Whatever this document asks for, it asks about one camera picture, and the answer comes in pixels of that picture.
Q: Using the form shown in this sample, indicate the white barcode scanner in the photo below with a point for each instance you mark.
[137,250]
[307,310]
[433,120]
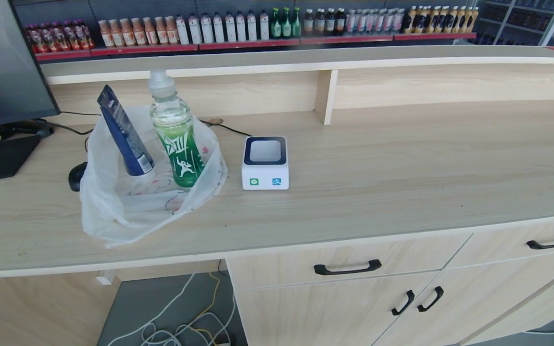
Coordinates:
[265,168]

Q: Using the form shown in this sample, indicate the white plastic shopping bag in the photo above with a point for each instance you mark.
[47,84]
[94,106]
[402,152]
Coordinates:
[108,202]

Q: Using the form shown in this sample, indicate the wooden counter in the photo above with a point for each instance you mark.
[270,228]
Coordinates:
[354,168]

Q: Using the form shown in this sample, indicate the green drink bottle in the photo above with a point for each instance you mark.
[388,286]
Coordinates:
[176,129]

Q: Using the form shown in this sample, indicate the wooden cabinet door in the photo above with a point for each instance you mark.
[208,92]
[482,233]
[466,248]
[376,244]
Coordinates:
[325,312]
[474,298]
[541,307]

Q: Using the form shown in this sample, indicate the black shop shelf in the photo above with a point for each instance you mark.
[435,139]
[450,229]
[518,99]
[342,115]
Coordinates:
[238,29]

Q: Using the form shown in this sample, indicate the row of bottles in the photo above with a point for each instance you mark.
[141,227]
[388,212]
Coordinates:
[258,25]

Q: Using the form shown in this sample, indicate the blue tube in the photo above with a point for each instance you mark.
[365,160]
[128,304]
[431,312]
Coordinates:
[124,129]

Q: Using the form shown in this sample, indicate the black computer mouse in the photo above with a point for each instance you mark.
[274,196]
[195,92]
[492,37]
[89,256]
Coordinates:
[77,176]

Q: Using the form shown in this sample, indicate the black monitor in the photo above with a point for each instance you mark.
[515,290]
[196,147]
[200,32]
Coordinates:
[3,72]

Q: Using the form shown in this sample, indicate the glass door fridge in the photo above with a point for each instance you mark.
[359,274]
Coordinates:
[527,21]

